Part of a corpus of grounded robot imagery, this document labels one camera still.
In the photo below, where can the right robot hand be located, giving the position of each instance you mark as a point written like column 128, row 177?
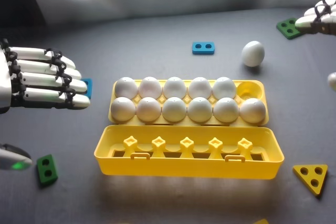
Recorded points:
column 307, row 20

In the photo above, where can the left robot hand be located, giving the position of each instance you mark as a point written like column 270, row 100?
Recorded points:
column 34, row 81

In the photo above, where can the white plastic egg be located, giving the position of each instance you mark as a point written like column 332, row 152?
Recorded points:
column 252, row 110
column 252, row 53
column 175, row 87
column 199, row 87
column 199, row 110
column 224, row 87
column 150, row 87
column 225, row 110
column 148, row 110
column 123, row 108
column 126, row 87
column 174, row 109

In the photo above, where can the grey table cloth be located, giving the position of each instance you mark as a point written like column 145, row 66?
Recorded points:
column 78, row 203

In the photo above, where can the yellow triangle three-hole block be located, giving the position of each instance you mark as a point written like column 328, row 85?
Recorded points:
column 312, row 175

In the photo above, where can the blue two-hole block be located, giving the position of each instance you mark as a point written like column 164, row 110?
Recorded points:
column 203, row 51

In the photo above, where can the green two-hole block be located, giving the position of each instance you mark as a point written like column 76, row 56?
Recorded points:
column 42, row 179

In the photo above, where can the yellow egg carton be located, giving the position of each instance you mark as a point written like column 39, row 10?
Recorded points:
column 183, row 169

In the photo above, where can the blue four-hole block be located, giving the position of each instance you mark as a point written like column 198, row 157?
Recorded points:
column 89, row 83

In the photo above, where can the green square block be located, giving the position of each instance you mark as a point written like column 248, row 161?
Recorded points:
column 280, row 26

